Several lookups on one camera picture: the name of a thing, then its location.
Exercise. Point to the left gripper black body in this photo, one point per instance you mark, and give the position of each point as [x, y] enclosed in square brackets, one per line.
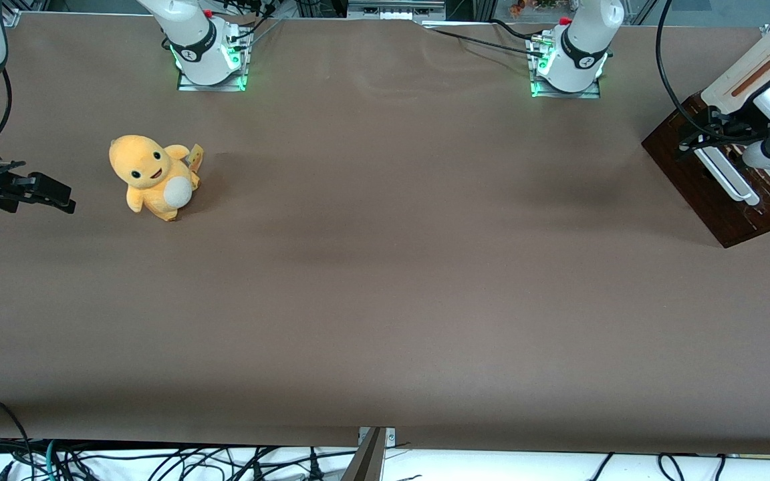
[721, 125]

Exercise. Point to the dark mounting beam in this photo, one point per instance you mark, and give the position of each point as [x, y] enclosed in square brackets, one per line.
[366, 464]

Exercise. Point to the yellow plush toy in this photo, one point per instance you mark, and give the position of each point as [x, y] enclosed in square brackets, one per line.
[151, 180]

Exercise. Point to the grey electrical box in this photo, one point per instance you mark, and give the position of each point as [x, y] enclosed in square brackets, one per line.
[395, 10]

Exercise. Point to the small metal bracket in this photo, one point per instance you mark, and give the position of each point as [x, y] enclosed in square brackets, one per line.
[390, 437]

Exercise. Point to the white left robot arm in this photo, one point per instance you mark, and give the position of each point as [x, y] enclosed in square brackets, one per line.
[575, 57]

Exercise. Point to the brown table cover sheet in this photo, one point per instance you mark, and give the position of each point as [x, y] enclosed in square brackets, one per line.
[385, 280]

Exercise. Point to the orange object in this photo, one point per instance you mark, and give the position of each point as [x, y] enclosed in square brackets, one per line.
[517, 8]

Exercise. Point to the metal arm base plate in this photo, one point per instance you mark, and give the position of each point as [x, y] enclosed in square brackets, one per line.
[188, 83]
[589, 93]

